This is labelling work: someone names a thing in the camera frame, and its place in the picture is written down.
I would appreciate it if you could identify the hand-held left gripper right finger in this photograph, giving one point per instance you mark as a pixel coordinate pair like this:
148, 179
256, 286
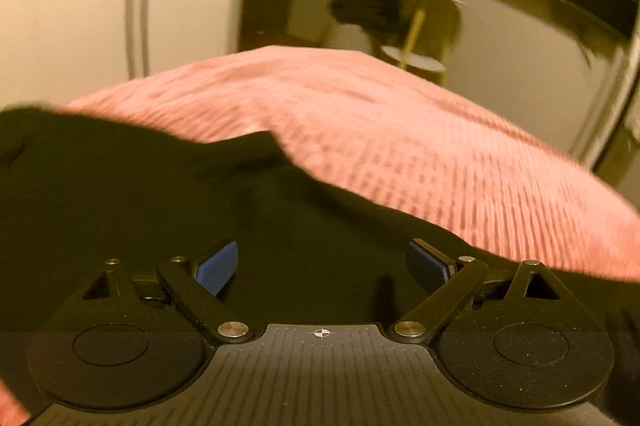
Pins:
425, 263

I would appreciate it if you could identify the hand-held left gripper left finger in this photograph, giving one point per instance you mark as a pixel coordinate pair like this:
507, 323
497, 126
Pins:
217, 268

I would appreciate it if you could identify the black pants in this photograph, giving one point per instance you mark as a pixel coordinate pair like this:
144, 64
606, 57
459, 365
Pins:
150, 196

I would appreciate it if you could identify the pink ribbed blanket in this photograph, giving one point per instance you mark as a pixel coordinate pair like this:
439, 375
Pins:
400, 131

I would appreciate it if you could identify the round side table yellow legs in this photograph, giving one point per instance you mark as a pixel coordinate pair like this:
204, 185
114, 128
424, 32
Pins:
412, 56

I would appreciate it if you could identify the white standing air conditioner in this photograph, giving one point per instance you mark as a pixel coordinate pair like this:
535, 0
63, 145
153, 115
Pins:
605, 106

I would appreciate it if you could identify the black cloth heap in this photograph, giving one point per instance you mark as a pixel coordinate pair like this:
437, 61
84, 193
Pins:
370, 11

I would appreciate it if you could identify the white wardrobe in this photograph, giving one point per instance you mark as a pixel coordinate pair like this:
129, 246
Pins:
65, 6

